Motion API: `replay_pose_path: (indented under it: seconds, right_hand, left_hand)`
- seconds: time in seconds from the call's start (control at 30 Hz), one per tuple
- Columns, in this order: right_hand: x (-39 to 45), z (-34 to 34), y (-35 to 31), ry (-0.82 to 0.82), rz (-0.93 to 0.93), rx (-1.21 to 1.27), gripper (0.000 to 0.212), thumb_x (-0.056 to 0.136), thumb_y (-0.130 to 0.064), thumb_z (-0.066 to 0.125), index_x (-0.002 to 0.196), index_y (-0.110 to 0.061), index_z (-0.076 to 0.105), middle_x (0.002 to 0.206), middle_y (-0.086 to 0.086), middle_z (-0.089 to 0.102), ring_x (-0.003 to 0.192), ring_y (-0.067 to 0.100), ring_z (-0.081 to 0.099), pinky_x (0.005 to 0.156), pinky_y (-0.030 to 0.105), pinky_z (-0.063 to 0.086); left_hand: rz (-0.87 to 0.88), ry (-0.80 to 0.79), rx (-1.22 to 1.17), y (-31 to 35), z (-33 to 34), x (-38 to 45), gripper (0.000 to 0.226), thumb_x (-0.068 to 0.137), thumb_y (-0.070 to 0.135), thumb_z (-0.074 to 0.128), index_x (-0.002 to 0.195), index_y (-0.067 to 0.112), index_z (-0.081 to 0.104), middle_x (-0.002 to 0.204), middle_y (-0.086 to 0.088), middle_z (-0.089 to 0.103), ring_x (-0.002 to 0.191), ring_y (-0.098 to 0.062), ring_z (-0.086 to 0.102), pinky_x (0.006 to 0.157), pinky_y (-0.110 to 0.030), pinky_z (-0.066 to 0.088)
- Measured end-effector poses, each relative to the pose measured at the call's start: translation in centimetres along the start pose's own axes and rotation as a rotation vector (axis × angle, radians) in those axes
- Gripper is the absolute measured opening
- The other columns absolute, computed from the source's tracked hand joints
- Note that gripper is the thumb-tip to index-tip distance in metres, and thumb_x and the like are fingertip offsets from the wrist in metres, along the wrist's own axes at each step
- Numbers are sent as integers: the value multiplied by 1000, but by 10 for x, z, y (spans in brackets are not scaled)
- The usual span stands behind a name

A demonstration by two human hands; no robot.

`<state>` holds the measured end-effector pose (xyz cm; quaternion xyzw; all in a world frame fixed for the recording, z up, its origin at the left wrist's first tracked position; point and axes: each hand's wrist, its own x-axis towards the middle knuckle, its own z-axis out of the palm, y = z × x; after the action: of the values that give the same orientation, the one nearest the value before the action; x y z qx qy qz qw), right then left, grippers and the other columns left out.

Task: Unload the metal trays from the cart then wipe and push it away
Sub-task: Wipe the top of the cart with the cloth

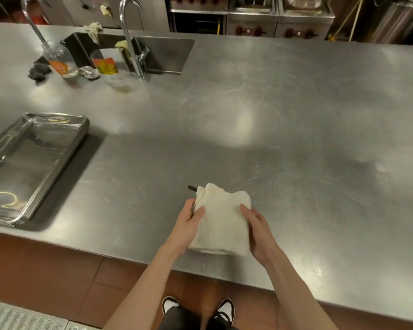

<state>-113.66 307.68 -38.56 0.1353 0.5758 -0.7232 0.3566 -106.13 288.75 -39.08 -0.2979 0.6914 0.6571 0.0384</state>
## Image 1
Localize stainless steel gas range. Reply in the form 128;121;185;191
168;0;336;40

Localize large steel stockpot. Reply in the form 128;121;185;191
364;0;413;44

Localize person's left forearm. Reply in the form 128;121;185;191
103;240;190;330

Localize person's right hand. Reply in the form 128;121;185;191
240;203;278;261

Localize beige rag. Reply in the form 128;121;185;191
84;22;104;45

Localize dark scouring pad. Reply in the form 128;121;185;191
28;62;52;83

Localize stainless steel sink basin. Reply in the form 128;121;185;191
63;32;195;76

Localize person's black trousers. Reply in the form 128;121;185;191
160;305;240;330

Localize clear plastic container yellow label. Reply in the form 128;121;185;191
90;49;133;90

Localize person's left shoe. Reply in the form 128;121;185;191
161;296;180;316

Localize stainless steel tray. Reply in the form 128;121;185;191
0;113;90;226

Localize clear jar lid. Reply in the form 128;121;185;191
79;66;100;80

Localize yellow broom handle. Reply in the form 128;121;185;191
334;0;365;41

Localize chrome gooseneck faucet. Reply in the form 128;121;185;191
21;0;52;48
119;0;150;79

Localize person's right forearm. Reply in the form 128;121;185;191
262;247;339;330

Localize person's right shoe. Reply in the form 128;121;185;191
216;298;235;325

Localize person's left hand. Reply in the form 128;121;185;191
171;198;206;249

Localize metal floor drain grate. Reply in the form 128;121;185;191
0;298;100;330

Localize white cloth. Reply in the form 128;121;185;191
188;183;252;257

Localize person's shoe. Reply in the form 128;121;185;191
161;296;180;316
216;298;235;325

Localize black handled knife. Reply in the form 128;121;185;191
187;185;199;217

